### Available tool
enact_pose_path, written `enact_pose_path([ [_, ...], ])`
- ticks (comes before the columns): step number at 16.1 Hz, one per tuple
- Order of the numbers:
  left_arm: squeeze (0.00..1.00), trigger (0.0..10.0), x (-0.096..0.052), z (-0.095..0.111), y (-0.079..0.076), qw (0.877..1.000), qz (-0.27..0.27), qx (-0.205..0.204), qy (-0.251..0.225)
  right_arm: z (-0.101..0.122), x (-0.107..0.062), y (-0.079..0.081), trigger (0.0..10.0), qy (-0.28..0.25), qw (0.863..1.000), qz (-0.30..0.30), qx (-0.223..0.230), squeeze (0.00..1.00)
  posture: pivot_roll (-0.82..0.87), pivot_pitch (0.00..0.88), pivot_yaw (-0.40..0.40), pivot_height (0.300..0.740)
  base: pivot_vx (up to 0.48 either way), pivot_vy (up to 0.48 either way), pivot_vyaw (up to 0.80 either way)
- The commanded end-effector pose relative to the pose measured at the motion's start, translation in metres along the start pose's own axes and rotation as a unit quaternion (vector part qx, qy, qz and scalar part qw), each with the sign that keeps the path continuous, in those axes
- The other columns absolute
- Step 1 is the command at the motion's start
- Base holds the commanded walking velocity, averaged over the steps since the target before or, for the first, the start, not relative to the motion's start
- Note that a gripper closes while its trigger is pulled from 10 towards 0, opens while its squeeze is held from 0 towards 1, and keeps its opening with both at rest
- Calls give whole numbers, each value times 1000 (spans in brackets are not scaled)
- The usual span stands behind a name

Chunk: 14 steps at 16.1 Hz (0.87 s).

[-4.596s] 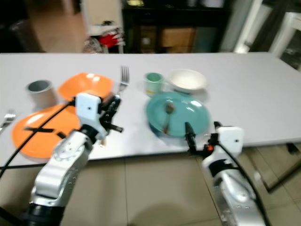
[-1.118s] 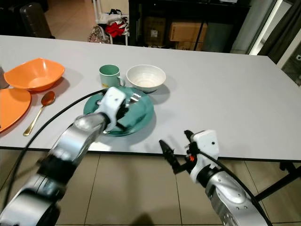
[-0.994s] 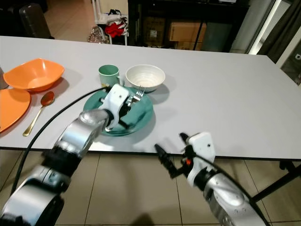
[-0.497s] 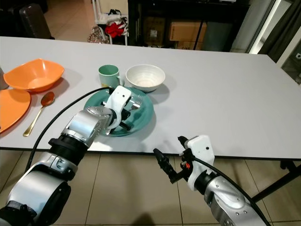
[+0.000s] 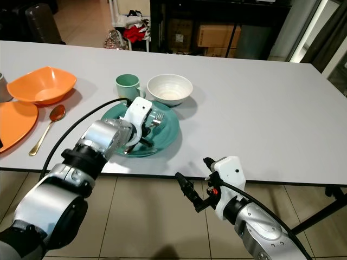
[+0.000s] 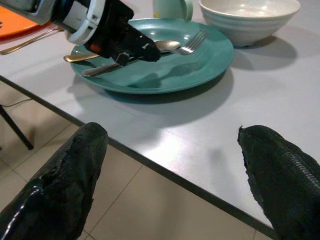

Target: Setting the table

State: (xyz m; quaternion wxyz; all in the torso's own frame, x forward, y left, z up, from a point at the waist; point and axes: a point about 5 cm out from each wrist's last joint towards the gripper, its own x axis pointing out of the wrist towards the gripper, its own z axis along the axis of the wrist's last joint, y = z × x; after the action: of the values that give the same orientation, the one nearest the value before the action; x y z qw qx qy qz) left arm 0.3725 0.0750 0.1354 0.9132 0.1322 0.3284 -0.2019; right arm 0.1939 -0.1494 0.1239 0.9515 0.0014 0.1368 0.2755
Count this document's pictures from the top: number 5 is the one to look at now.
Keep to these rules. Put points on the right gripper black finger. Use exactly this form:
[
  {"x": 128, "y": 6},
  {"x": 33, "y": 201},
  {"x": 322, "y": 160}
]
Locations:
[
  {"x": 187, "y": 188},
  {"x": 209, "y": 164}
]

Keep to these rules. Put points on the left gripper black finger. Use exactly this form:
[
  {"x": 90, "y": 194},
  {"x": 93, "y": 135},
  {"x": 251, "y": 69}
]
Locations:
[{"x": 145, "y": 144}]

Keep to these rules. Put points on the silver fork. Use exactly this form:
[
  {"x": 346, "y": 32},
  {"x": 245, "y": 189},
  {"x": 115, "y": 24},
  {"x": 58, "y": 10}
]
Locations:
[{"x": 158, "y": 118}]

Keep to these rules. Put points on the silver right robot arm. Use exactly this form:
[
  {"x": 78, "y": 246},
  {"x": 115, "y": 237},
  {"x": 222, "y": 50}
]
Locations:
[{"x": 265, "y": 233}]

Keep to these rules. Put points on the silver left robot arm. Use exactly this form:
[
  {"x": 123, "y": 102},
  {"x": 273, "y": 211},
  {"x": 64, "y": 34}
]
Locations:
[{"x": 54, "y": 206}]

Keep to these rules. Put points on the teal plate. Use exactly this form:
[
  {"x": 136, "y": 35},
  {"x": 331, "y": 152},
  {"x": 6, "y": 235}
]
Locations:
[{"x": 168, "y": 135}]

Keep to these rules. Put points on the white bowl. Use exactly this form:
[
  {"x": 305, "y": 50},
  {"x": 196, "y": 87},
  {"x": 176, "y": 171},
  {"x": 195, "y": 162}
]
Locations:
[{"x": 169, "y": 89}]

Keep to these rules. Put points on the green mug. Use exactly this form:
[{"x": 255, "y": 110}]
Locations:
[{"x": 127, "y": 85}]

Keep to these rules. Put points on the gold spoon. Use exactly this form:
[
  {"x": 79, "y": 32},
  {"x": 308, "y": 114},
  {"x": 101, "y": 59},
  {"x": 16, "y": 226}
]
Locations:
[{"x": 58, "y": 112}]

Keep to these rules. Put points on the patterned bag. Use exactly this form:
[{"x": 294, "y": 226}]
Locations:
[{"x": 115, "y": 39}]

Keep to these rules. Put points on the red cloth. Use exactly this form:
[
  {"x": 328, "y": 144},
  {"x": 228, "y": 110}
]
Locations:
[{"x": 134, "y": 33}]

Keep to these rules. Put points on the narrow cardboard box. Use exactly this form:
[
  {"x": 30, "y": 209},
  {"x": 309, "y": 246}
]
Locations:
[{"x": 179, "y": 34}]

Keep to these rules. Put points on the black shelf unit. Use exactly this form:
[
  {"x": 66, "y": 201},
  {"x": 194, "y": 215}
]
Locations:
[{"x": 154, "y": 27}]

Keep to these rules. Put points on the black table leg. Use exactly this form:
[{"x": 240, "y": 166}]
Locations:
[{"x": 320, "y": 215}]

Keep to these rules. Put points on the white rack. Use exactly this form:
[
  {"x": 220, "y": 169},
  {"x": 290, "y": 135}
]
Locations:
[{"x": 116, "y": 21}]

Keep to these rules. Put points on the orange bowl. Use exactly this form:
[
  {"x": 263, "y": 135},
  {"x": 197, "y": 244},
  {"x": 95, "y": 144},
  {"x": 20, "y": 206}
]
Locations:
[{"x": 40, "y": 84}]

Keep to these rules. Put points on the wide cardboard box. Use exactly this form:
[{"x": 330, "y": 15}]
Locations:
[{"x": 217, "y": 36}]

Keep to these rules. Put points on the orange plate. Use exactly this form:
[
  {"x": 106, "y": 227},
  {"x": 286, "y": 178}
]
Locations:
[{"x": 19, "y": 122}]

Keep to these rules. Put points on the dark suitcase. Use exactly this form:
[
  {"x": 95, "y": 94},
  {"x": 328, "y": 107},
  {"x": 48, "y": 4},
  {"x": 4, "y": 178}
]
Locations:
[{"x": 43, "y": 24}]

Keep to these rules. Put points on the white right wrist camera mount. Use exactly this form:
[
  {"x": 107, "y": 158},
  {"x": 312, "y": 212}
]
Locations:
[{"x": 230, "y": 172}]

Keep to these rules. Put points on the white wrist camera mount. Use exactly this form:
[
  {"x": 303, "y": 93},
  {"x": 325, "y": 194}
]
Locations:
[
  {"x": 137, "y": 111},
  {"x": 230, "y": 172}
]

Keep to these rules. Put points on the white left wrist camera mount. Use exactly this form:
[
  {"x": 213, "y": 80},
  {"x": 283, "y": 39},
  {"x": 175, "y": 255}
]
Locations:
[{"x": 137, "y": 111}]

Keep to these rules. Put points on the white door frame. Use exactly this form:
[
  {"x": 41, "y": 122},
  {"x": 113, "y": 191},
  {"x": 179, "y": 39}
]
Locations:
[{"x": 309, "y": 30}]

